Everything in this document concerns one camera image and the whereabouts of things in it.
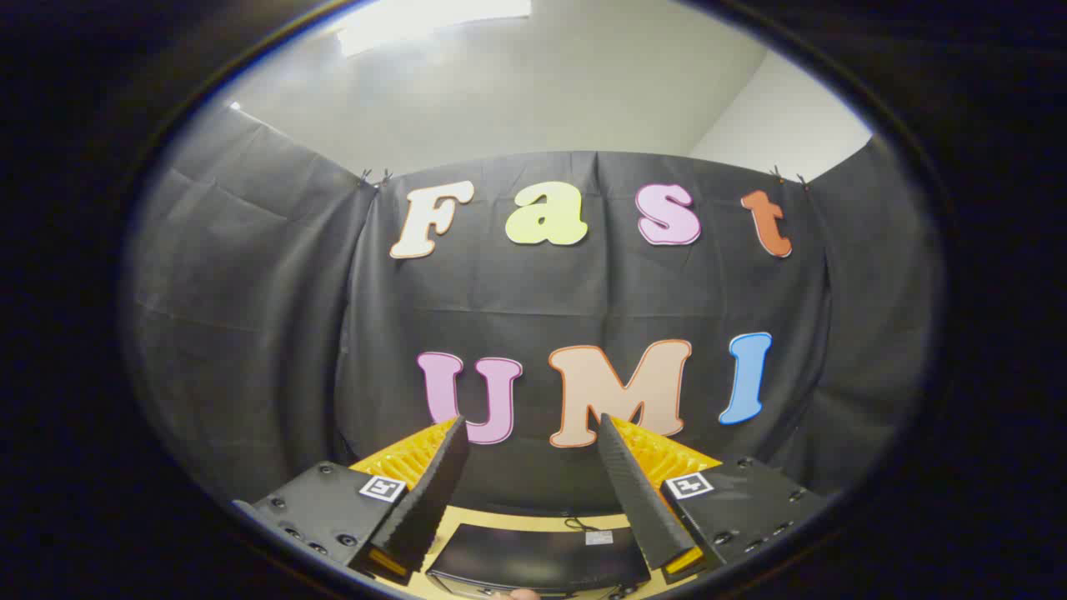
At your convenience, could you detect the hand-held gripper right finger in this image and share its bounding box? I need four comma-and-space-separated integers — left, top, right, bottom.
596, 412, 834, 584

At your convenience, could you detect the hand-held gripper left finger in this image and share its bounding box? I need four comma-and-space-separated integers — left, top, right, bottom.
232, 415, 470, 584

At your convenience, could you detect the black toaster oven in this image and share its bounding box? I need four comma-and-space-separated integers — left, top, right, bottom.
425, 523, 653, 599

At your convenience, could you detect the black backdrop cloth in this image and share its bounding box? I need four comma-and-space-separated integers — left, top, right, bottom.
125, 104, 943, 519

